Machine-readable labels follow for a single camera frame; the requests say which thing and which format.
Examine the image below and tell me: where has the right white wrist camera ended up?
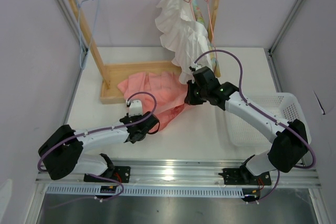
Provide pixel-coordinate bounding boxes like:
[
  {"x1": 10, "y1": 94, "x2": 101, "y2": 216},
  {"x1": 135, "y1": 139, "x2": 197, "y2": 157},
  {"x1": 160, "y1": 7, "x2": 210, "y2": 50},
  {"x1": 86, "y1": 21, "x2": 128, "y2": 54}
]
[{"x1": 189, "y1": 62, "x2": 203, "y2": 72}]

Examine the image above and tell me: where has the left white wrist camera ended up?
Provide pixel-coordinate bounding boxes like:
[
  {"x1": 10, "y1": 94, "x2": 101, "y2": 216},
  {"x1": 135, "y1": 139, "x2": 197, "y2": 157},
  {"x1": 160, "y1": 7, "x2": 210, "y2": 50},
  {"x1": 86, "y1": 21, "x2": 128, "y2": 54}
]
[{"x1": 126, "y1": 100, "x2": 143, "y2": 117}]

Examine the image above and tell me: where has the white ruffled garment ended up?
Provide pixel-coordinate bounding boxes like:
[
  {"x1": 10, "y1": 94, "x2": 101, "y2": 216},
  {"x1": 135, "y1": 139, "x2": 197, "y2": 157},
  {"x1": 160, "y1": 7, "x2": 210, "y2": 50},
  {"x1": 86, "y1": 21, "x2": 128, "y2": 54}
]
[{"x1": 155, "y1": 0, "x2": 209, "y2": 84}]

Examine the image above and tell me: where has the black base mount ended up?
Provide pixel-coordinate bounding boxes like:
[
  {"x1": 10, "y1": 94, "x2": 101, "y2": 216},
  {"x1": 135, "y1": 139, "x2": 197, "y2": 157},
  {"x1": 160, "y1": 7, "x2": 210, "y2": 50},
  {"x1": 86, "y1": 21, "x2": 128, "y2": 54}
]
[
  {"x1": 83, "y1": 166, "x2": 131, "y2": 183},
  {"x1": 218, "y1": 168, "x2": 272, "y2": 186}
]

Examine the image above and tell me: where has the slotted cable duct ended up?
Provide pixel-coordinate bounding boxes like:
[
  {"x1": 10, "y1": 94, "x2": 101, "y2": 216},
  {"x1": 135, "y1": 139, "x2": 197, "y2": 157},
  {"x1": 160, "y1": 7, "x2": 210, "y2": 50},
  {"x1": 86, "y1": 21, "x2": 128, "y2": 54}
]
[{"x1": 46, "y1": 184, "x2": 252, "y2": 198}]

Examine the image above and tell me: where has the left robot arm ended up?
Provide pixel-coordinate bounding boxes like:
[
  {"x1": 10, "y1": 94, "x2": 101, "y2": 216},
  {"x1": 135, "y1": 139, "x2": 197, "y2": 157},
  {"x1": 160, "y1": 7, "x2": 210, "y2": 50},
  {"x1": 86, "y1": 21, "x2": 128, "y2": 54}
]
[{"x1": 37, "y1": 112, "x2": 160, "y2": 183}]

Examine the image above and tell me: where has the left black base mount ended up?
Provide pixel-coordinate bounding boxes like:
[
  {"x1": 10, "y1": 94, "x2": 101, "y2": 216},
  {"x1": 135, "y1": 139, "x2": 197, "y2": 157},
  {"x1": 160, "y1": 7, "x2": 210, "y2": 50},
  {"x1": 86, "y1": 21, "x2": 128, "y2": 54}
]
[{"x1": 83, "y1": 166, "x2": 131, "y2": 183}]

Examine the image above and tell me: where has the pink pleated skirt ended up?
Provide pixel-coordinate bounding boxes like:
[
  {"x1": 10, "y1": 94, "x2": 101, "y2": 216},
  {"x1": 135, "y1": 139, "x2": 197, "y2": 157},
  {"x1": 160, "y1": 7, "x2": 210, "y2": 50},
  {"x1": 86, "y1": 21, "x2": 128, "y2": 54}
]
[{"x1": 117, "y1": 71, "x2": 191, "y2": 131}]

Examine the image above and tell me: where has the blue wire hanger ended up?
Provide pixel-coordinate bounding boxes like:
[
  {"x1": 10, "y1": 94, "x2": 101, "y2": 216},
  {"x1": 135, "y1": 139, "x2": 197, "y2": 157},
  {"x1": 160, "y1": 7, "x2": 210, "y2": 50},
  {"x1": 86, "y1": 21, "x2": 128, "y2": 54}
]
[{"x1": 68, "y1": 0, "x2": 100, "y2": 70}]

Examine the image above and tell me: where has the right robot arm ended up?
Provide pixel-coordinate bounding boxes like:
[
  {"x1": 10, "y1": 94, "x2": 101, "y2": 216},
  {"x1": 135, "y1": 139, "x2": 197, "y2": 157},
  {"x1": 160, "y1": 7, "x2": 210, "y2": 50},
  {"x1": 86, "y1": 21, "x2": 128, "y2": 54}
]
[{"x1": 185, "y1": 67, "x2": 308, "y2": 185}]

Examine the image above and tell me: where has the pastel floral garment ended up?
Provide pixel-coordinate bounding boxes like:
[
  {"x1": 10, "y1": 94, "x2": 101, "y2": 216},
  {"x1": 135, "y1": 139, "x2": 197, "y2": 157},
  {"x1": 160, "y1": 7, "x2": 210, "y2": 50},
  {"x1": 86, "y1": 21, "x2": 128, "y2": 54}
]
[{"x1": 191, "y1": 0, "x2": 221, "y2": 78}]

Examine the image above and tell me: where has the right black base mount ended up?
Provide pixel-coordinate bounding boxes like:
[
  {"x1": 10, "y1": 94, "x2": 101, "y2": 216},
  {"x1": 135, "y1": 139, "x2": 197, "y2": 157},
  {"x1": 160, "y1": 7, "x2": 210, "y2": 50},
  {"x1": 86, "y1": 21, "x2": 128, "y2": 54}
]
[{"x1": 218, "y1": 168, "x2": 272, "y2": 186}]

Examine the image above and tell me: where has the white plastic basket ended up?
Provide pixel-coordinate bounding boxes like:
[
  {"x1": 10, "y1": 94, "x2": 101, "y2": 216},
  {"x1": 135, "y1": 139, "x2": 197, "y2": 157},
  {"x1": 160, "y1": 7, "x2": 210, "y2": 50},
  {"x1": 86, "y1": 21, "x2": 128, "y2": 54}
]
[{"x1": 225, "y1": 92, "x2": 311, "y2": 147}]

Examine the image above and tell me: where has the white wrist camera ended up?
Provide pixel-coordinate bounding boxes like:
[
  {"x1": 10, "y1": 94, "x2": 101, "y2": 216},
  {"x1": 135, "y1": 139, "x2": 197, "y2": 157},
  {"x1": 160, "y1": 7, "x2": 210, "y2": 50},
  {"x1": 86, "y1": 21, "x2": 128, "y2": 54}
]
[
  {"x1": 126, "y1": 100, "x2": 143, "y2": 117},
  {"x1": 189, "y1": 62, "x2": 203, "y2": 72}
]

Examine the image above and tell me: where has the wooden clothes rack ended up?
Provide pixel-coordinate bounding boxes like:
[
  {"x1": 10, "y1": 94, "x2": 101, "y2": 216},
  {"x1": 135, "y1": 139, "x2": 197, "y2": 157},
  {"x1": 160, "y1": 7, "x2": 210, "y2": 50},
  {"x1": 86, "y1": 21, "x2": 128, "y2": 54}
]
[{"x1": 68, "y1": 0, "x2": 220, "y2": 104}]

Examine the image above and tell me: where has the pink hanger with floral garment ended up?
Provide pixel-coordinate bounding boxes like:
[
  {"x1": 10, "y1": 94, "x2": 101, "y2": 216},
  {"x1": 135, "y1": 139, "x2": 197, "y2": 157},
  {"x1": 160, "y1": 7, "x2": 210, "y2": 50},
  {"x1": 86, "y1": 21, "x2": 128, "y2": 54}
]
[{"x1": 196, "y1": 0, "x2": 217, "y2": 51}]

